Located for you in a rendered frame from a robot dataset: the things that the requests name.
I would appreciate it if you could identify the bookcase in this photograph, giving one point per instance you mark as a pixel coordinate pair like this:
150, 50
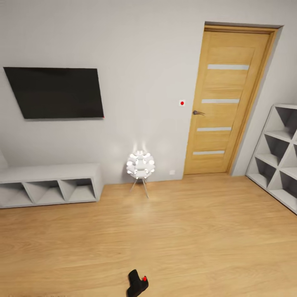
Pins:
37, 191
286, 167

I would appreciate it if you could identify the digital camera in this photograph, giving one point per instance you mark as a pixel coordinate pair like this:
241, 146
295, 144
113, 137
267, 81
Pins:
137, 285

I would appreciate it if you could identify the door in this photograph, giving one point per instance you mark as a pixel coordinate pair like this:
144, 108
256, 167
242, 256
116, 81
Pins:
231, 66

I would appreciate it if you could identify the wall mounted tv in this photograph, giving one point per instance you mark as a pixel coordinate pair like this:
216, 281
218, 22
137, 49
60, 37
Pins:
56, 93

